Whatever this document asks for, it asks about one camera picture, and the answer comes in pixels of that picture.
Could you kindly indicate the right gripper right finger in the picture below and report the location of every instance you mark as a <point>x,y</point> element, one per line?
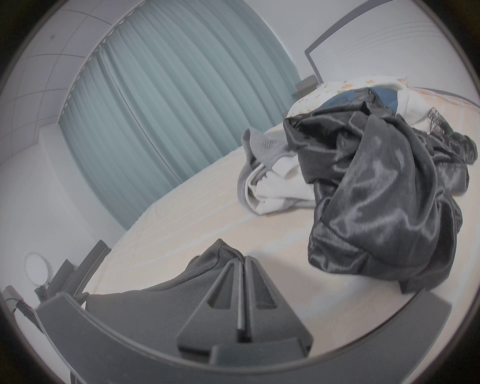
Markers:
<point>273,322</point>

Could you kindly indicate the round white mirror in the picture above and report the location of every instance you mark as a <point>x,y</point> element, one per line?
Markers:
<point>37,268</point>

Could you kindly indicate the white printed pillow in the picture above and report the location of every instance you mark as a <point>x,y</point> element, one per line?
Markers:
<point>330,90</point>

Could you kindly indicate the grey bedside table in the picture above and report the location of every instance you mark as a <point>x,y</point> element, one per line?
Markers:
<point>305,84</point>

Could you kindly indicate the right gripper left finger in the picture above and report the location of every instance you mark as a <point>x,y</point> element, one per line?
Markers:
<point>213,322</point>

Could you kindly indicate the black T-shirt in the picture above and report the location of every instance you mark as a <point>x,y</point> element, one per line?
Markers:
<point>157,303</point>

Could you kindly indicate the blue-green curtain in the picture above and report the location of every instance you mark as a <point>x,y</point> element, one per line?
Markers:
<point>112,150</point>
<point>202,82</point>

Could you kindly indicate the dark grey chest of drawers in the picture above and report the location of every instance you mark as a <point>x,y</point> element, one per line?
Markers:
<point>92,266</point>

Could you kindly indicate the pile of clothes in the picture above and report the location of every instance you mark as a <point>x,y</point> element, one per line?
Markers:
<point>375,187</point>

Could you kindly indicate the bed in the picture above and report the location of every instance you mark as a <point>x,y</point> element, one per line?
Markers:
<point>262,240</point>

